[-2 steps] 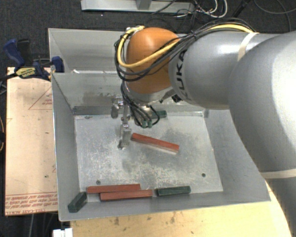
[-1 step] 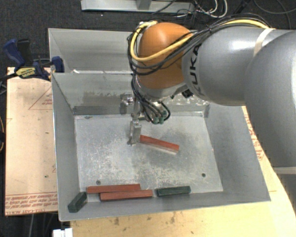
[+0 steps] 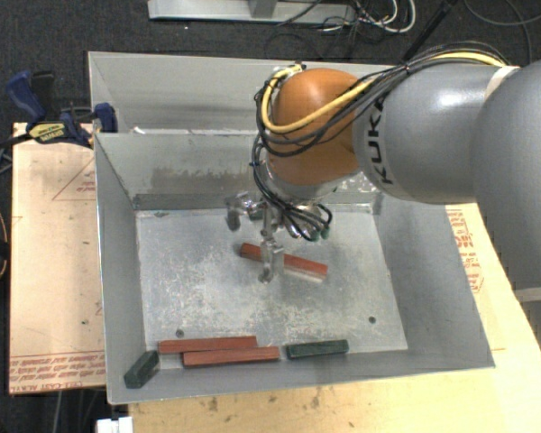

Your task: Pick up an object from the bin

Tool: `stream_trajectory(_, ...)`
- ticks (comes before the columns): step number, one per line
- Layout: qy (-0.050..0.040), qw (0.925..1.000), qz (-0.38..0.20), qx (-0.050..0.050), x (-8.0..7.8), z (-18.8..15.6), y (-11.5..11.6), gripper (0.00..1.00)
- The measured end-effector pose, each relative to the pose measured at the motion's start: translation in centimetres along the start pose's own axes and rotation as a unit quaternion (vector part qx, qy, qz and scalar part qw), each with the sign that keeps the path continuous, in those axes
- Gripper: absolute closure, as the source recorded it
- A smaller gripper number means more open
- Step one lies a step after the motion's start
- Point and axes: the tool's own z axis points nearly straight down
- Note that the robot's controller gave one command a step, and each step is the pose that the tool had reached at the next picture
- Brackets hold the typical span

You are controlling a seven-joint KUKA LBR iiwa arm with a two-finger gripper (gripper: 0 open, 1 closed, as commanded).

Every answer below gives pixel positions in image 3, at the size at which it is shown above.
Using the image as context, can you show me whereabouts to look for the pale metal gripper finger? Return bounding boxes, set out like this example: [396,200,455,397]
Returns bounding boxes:
[271,244,287,276]
[257,240,274,285]

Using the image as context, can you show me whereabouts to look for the red-brown block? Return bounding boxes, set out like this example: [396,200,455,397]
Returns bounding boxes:
[180,345,282,369]
[157,335,260,355]
[239,241,330,284]

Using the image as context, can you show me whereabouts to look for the grey metal bin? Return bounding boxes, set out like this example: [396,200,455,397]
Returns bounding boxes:
[87,51,496,406]

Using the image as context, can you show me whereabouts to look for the dark green flat block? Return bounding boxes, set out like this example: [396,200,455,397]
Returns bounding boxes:
[123,349,160,390]
[285,338,351,361]

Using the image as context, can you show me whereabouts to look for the brown cardboard board red print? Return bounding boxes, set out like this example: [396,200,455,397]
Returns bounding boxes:
[7,122,506,396]

